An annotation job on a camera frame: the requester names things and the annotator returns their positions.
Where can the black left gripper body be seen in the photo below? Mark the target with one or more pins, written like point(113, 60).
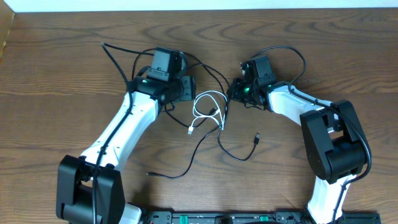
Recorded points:
point(189, 88)

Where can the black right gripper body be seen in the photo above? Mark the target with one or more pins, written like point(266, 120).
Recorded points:
point(244, 92)

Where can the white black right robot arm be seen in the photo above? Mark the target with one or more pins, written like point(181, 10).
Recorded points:
point(335, 144)

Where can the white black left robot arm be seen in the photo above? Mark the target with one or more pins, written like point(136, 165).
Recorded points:
point(89, 187)

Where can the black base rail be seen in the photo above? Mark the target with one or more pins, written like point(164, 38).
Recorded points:
point(280, 216)

